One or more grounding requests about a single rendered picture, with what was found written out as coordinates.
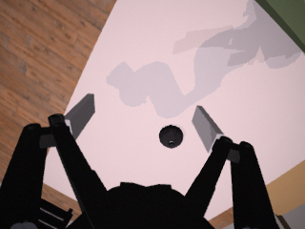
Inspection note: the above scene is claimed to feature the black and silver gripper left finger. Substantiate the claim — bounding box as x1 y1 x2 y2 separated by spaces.
0 94 132 229

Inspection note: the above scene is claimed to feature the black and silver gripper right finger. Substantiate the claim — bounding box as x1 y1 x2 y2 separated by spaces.
165 105 280 229

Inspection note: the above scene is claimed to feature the black dome-shaped bell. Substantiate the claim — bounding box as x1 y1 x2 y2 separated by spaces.
159 125 183 149

